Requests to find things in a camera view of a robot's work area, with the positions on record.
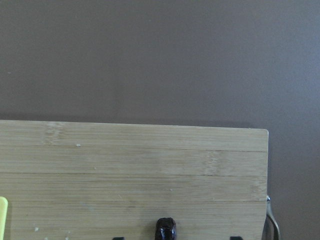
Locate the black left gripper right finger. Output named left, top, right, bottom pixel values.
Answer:
left=229, top=236, right=243, bottom=240

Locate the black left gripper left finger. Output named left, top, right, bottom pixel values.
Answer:
left=112, top=237, right=125, bottom=240

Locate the dark red cherry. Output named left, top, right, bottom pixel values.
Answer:
left=154, top=217, right=177, bottom=240

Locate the bamboo cutting board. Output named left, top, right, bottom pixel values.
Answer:
left=0, top=120, right=269, bottom=240

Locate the yellow plastic knife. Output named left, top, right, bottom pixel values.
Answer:
left=0, top=196, right=8, bottom=240

